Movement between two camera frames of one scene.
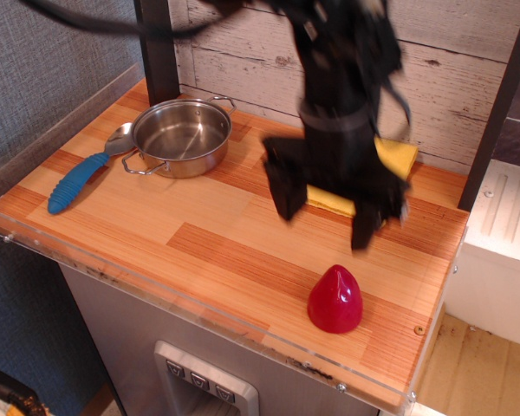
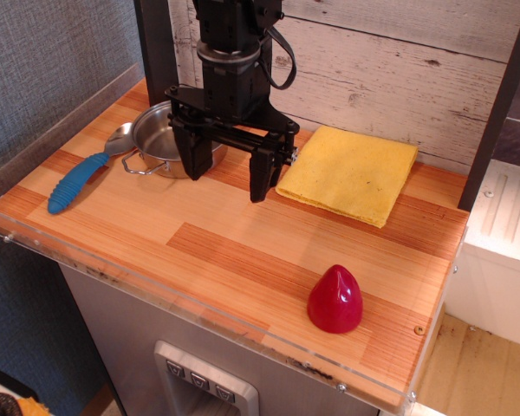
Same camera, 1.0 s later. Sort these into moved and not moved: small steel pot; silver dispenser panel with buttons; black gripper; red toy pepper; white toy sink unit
Moved: black gripper
Not moved: red toy pepper; silver dispenser panel with buttons; white toy sink unit; small steel pot
